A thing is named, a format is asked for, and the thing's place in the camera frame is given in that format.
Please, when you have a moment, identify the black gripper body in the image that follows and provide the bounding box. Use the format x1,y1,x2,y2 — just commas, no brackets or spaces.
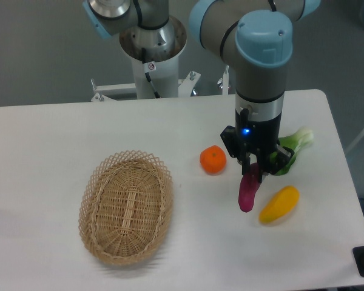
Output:
220,109,293,175

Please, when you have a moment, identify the purple sweet potato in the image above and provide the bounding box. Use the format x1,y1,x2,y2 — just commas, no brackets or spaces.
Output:
238,162,261,212

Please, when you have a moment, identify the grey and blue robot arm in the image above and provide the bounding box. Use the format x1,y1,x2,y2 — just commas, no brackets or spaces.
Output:
83,1,320,179

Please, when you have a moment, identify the woven wicker oval basket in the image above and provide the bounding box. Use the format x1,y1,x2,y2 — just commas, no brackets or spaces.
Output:
78,150,174,266

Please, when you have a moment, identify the orange tangerine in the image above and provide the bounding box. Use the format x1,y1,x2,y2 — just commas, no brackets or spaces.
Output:
200,145,227,175

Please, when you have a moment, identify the yellow mango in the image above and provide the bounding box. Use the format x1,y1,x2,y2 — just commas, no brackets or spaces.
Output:
258,186,300,224

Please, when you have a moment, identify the green bok choy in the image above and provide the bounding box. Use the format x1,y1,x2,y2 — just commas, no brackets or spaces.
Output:
274,127,314,176

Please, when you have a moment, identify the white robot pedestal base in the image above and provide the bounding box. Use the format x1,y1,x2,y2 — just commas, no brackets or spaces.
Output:
90,15,232,102

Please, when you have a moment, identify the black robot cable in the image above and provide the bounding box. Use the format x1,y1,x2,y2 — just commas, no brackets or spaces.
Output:
140,47,161,99

